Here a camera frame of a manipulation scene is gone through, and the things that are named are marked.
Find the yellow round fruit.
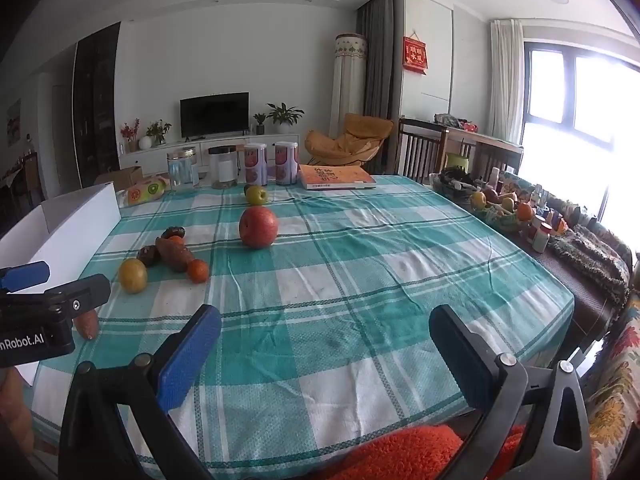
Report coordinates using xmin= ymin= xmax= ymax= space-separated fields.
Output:
xmin=118 ymin=258 xmax=148 ymax=294

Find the long sweet potato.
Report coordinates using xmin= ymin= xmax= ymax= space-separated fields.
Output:
xmin=155 ymin=237 xmax=194 ymax=273

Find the dark brown water chestnut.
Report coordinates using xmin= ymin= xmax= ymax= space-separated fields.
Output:
xmin=160 ymin=226 xmax=186 ymax=240

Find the small orange tangerine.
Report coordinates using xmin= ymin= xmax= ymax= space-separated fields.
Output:
xmin=186 ymin=259 xmax=209 ymax=284

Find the red apple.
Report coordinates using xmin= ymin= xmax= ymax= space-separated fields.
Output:
xmin=239 ymin=206 xmax=279 ymax=249

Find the green apple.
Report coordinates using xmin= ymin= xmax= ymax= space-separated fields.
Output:
xmin=245 ymin=185 xmax=269 ymax=206

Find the person left hand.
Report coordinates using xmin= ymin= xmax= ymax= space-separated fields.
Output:
xmin=0 ymin=367 xmax=35 ymax=456

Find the white cardboard box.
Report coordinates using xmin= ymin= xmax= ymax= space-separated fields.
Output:
xmin=1 ymin=183 xmax=120 ymax=385

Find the orange fluffy cloth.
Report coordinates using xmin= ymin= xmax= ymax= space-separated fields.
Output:
xmin=319 ymin=421 xmax=599 ymax=480

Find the floral sofa cushion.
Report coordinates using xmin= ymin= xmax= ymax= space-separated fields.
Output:
xmin=586 ymin=294 xmax=639 ymax=479

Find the brown cardboard box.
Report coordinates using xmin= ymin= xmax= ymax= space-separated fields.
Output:
xmin=94 ymin=166 xmax=143 ymax=192

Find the fruit print pouch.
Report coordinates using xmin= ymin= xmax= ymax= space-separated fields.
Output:
xmin=122 ymin=176 xmax=169 ymax=207

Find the white tv cabinet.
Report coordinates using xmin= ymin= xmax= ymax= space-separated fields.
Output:
xmin=118 ymin=132 xmax=302 ymax=176

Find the gold lid glass jar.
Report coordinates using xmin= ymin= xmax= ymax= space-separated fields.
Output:
xmin=167 ymin=146 xmax=200 ymax=192

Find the fruit basket on sideboard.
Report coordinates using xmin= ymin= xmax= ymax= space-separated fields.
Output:
xmin=470 ymin=188 xmax=535 ymax=234

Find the red flower vase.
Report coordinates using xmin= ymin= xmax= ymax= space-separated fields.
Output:
xmin=120 ymin=118 xmax=140 ymax=153

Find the green plant white vase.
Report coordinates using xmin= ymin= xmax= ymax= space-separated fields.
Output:
xmin=138 ymin=119 xmax=171 ymax=151

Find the teal plaid tablecloth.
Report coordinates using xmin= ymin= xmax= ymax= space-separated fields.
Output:
xmin=26 ymin=177 xmax=574 ymax=479

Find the black lid plastic jar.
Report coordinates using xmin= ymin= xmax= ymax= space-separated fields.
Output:
xmin=208 ymin=145 xmax=239 ymax=188

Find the dark glass cabinet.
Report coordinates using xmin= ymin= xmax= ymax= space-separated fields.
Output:
xmin=72 ymin=23 xmax=120 ymax=188

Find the left pink canister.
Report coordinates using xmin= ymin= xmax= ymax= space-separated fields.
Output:
xmin=244 ymin=143 xmax=268 ymax=186

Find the pink canister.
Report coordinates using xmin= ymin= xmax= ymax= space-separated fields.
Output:
xmin=274 ymin=141 xmax=298 ymax=185
xmin=244 ymin=143 xmax=268 ymax=186

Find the black television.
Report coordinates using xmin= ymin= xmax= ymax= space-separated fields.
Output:
xmin=179 ymin=92 xmax=250 ymax=138

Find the dark wooden chair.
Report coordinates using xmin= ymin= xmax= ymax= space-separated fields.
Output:
xmin=395 ymin=117 xmax=449 ymax=184

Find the small potted plant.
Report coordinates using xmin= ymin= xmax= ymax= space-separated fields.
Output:
xmin=253 ymin=113 xmax=267 ymax=136

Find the right pink canister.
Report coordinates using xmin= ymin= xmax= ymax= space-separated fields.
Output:
xmin=274 ymin=141 xmax=298 ymax=185

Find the orange book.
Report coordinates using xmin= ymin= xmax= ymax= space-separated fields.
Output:
xmin=299 ymin=165 xmax=376 ymax=190

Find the large potted plant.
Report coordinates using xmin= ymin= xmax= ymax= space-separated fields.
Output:
xmin=267 ymin=102 xmax=305 ymax=133

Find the orange lounge chair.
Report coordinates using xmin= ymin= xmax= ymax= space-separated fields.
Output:
xmin=305 ymin=113 xmax=394 ymax=167

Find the white window curtain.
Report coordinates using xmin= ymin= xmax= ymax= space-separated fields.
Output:
xmin=488 ymin=18 xmax=525 ymax=145

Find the covered standing air conditioner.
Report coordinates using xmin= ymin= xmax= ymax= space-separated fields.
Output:
xmin=329 ymin=34 xmax=367 ymax=139

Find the wall painting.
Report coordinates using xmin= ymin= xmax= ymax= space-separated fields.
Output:
xmin=6 ymin=99 xmax=21 ymax=146

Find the red wall hanging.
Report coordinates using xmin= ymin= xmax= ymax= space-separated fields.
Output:
xmin=402 ymin=36 xmax=428 ymax=75

